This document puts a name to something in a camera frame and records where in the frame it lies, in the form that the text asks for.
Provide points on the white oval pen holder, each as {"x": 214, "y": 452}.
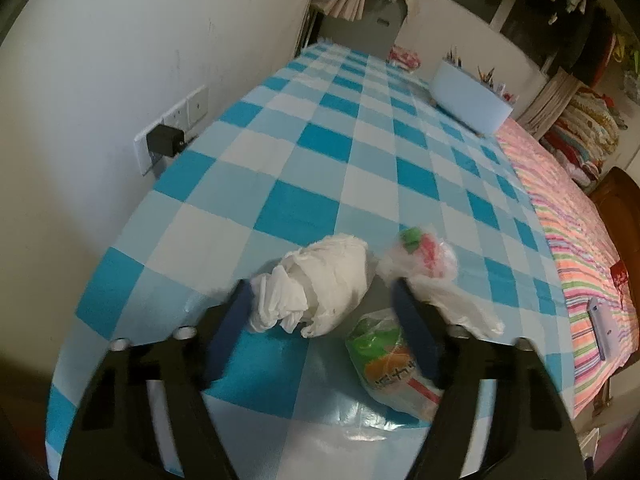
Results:
{"x": 468, "y": 100}

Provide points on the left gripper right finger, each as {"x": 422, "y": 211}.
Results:
{"x": 530, "y": 433}

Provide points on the right beige curtain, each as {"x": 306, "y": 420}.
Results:
{"x": 549, "y": 104}

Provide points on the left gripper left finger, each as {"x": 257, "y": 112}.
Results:
{"x": 113, "y": 435}

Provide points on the wooden bed headboard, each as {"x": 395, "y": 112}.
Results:
{"x": 617, "y": 201}

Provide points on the lavender pencil case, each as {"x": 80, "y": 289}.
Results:
{"x": 605, "y": 329}

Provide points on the black plug adapter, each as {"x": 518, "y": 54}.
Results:
{"x": 166, "y": 141}

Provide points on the stack of folded quilts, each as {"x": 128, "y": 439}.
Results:
{"x": 585, "y": 135}

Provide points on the wall power outlet strip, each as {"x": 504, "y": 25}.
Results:
{"x": 185, "y": 115}

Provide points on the red pouch on bed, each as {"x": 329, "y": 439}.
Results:
{"x": 625, "y": 275}

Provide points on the blue checkered tablecloth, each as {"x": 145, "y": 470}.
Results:
{"x": 335, "y": 142}

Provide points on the green snack plastic bag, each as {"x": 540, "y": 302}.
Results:
{"x": 387, "y": 369}

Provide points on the striped pink bed cover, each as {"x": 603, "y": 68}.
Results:
{"x": 565, "y": 229}

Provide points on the small knotted plastic bag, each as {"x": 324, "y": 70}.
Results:
{"x": 430, "y": 267}

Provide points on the white tissue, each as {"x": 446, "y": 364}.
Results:
{"x": 314, "y": 288}

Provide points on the hanging clothes row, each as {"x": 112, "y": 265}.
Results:
{"x": 579, "y": 36}

